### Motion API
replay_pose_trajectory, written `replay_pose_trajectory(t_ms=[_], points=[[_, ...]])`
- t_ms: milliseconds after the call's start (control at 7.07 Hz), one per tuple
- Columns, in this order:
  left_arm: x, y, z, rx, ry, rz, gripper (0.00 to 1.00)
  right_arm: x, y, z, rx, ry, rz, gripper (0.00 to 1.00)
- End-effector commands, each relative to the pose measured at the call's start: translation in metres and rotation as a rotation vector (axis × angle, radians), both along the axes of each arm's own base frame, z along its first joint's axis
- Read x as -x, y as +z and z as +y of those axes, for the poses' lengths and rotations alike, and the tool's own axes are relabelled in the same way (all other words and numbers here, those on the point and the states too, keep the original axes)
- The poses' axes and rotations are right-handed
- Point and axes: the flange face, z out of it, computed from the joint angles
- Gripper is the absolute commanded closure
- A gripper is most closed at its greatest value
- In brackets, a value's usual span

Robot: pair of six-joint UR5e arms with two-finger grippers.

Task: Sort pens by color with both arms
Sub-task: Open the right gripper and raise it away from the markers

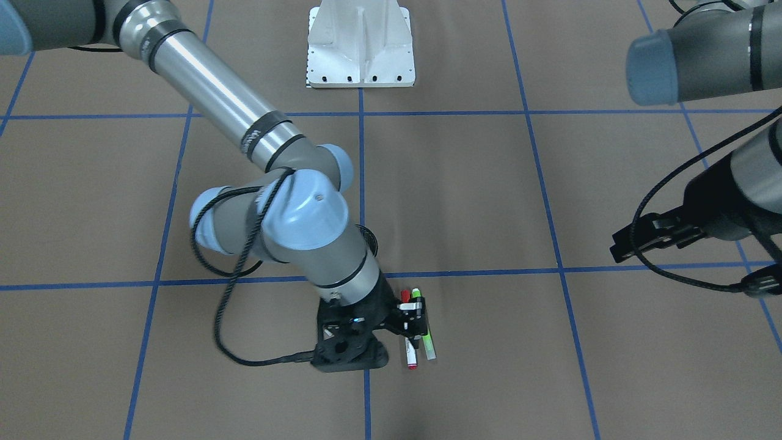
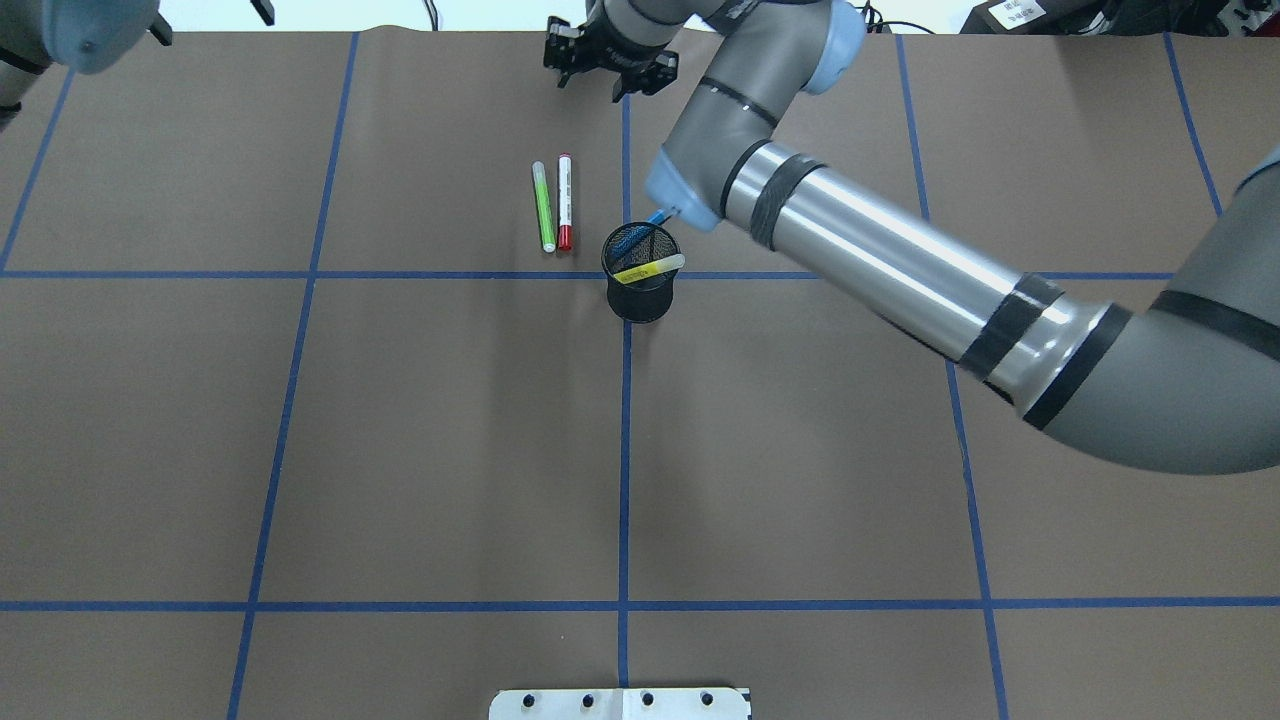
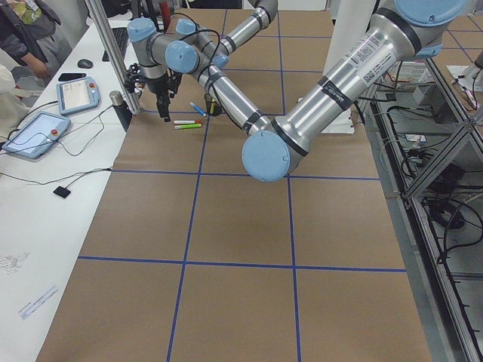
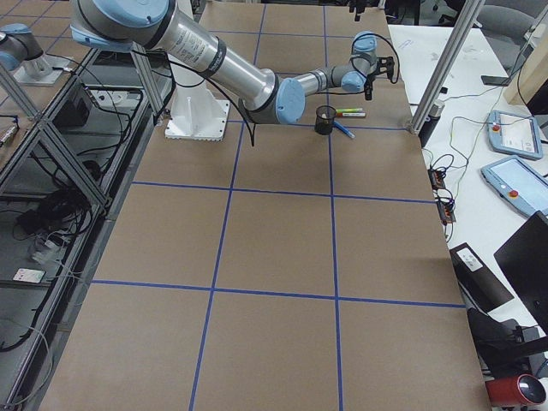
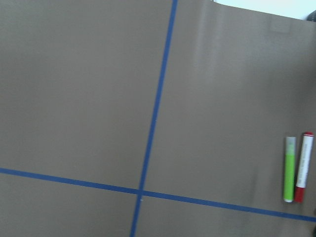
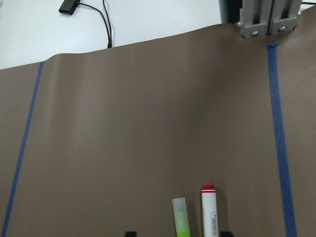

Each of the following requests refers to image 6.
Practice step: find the aluminium frame post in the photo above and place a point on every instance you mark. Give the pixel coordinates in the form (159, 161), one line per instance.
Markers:
(268, 17)

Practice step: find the red white marker pen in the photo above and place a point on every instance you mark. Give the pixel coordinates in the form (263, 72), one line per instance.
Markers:
(209, 211)

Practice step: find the green highlighter pen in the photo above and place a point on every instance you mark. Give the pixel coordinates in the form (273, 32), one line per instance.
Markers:
(181, 217)

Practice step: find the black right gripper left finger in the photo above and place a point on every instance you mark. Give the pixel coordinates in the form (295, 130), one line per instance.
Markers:
(130, 234)

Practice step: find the small black usb device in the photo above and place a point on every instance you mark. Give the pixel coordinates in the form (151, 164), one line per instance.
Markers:
(68, 6)

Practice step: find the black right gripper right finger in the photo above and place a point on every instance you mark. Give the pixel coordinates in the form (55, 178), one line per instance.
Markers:
(226, 234)

